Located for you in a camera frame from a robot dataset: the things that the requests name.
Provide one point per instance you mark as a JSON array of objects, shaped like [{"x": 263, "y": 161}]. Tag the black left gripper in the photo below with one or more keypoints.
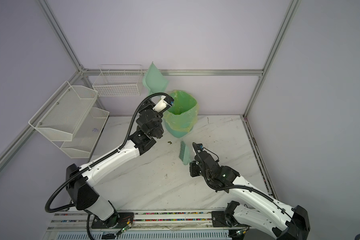
[{"x": 149, "y": 106}]

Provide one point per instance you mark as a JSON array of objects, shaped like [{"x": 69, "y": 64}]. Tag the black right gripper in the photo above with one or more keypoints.
[{"x": 192, "y": 165}]

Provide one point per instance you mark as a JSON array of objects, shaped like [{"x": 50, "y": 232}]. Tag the green hand brush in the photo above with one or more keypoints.
[{"x": 185, "y": 155}]

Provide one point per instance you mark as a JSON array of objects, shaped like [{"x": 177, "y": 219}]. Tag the green plastic dustpan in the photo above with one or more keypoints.
[{"x": 154, "y": 81}]

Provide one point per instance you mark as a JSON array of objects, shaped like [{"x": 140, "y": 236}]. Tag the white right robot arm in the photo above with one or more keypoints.
[{"x": 253, "y": 207}]

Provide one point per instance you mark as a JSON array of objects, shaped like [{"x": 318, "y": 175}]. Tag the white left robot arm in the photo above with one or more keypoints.
[{"x": 82, "y": 188}]

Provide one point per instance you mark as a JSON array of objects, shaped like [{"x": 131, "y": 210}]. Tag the green trash bin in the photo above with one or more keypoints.
[{"x": 180, "y": 126}]

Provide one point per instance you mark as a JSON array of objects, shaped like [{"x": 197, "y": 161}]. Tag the yellow-green bin liner bag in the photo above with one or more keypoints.
[{"x": 181, "y": 109}]

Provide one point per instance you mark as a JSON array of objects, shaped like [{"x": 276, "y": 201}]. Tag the white wire wall basket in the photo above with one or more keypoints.
[{"x": 119, "y": 81}]

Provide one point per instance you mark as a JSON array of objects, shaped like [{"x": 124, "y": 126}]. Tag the white mesh wall shelf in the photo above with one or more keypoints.
[{"x": 71, "y": 121}]

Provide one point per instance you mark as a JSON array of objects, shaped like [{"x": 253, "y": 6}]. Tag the aluminium frame post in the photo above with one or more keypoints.
[{"x": 59, "y": 32}]

